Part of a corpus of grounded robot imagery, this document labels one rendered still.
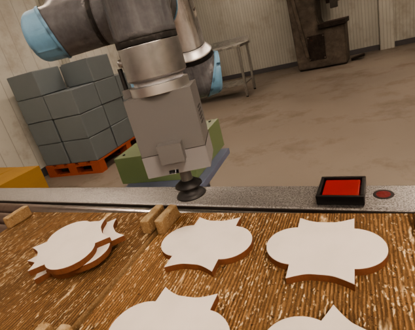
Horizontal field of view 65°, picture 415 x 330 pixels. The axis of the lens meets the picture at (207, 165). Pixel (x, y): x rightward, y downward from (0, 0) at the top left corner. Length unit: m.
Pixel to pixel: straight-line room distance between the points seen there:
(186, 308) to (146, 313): 0.05
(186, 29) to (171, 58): 0.49
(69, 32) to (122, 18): 0.14
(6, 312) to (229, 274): 0.33
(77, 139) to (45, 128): 0.47
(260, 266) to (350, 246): 0.12
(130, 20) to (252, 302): 0.34
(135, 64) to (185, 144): 0.11
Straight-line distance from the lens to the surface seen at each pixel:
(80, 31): 0.51
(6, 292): 0.63
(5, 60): 5.15
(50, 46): 0.54
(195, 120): 0.39
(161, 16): 0.39
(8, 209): 1.10
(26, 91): 4.63
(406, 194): 0.62
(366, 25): 9.24
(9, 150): 4.87
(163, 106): 0.39
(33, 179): 3.67
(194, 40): 0.89
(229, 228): 0.51
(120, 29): 0.39
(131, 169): 1.01
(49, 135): 4.64
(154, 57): 0.38
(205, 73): 0.90
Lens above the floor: 1.22
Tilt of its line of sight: 21 degrees down
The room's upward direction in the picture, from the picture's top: 15 degrees counter-clockwise
